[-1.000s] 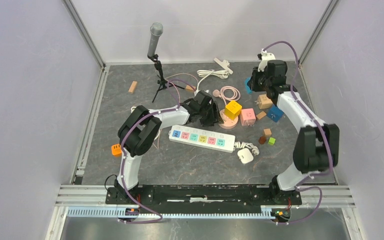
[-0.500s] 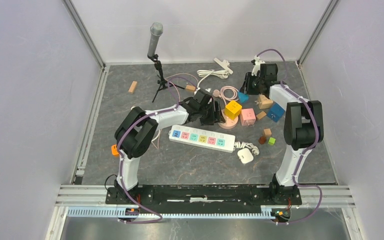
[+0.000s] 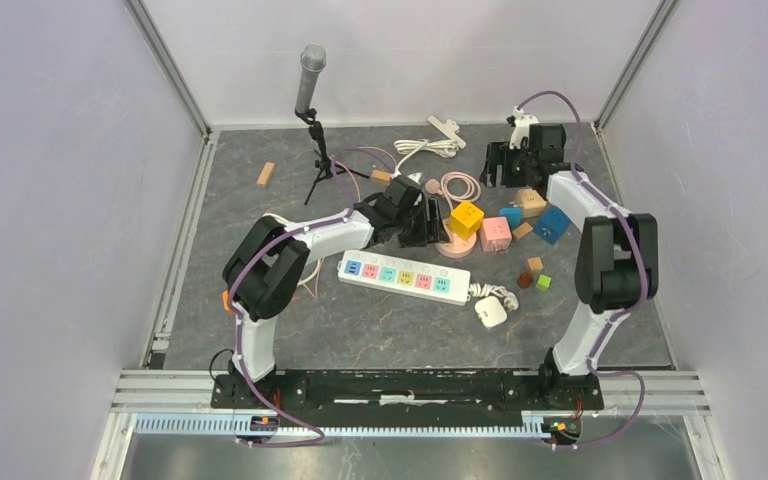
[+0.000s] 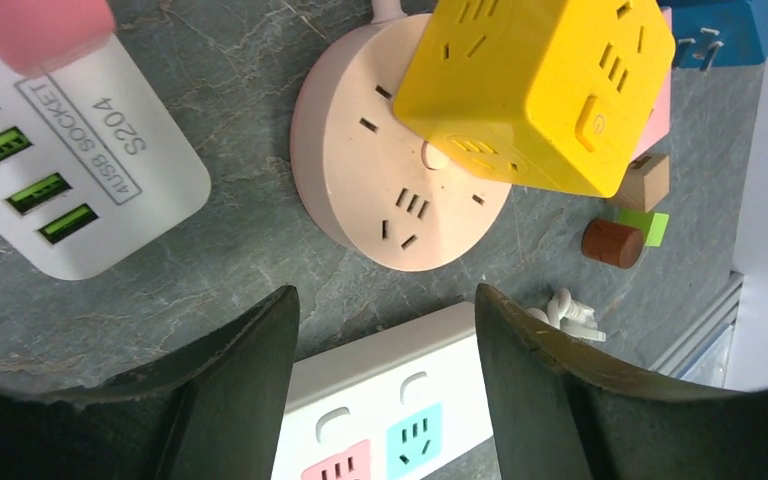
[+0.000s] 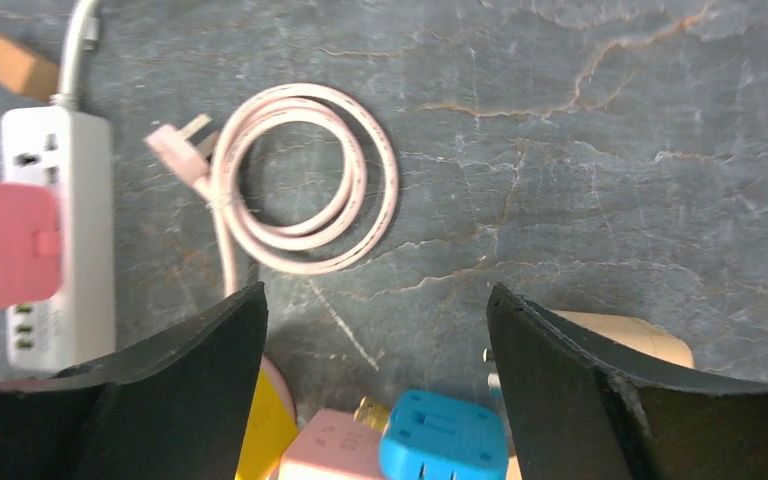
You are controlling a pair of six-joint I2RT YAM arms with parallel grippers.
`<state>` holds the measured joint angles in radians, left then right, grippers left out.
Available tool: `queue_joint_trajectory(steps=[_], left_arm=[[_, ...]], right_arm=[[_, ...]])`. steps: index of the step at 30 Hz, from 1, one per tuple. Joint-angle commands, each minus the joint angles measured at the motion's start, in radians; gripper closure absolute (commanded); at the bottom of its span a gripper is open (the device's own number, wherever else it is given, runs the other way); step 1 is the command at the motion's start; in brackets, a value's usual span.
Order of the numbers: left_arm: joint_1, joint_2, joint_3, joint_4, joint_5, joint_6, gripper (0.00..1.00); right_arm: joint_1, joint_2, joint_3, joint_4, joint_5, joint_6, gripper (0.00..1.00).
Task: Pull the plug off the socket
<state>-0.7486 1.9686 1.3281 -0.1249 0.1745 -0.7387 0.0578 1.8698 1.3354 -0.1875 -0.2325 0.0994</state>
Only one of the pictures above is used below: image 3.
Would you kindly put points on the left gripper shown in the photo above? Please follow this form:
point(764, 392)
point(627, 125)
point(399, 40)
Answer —
point(430, 232)

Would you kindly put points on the round pink socket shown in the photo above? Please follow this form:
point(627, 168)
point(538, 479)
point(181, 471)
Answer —
point(456, 247)

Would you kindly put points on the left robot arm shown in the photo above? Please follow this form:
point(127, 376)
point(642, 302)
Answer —
point(263, 273)

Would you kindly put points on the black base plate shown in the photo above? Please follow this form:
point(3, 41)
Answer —
point(483, 397)

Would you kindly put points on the flat wooden block right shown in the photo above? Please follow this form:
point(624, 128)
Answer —
point(522, 230)

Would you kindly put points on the slotted cable duct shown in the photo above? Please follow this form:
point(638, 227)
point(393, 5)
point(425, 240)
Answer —
point(262, 424)

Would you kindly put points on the yellow cube adapter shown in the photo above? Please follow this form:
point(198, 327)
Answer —
point(466, 219)

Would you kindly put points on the orange power strip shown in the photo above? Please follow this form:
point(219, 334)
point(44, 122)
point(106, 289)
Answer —
point(226, 304)

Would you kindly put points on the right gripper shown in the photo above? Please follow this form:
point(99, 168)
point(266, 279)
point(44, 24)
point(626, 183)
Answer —
point(500, 153)

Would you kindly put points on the blue cube adapter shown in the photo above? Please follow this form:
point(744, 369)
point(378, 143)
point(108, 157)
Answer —
point(552, 225)

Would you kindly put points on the light blue adapter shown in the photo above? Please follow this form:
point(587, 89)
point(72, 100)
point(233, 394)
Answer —
point(513, 215)

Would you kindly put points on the green cube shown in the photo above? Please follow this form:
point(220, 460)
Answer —
point(543, 282)

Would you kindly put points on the long white power strip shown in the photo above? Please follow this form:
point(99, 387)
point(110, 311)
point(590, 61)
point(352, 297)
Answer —
point(406, 277)

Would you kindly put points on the wooden block left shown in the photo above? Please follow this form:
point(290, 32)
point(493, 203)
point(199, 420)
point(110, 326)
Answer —
point(266, 174)

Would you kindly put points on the white clip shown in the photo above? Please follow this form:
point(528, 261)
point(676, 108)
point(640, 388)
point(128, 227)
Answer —
point(450, 130)

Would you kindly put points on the white cube adapter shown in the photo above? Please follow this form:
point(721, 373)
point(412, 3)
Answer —
point(490, 312)

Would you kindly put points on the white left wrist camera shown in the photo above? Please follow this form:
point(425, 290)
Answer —
point(416, 178)

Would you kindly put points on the pink cube adapter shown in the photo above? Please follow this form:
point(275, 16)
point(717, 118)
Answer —
point(495, 234)

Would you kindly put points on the grey microphone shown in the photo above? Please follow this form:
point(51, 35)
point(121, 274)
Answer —
point(313, 60)

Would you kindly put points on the beige dragon cube adapter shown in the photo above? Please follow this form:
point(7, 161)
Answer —
point(531, 203)

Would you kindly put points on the small wooden cube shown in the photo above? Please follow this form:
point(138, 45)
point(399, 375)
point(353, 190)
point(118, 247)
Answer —
point(535, 265)

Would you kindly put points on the wooden block near tripod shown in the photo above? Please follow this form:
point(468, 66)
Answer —
point(380, 177)

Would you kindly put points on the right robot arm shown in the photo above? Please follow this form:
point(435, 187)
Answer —
point(617, 262)

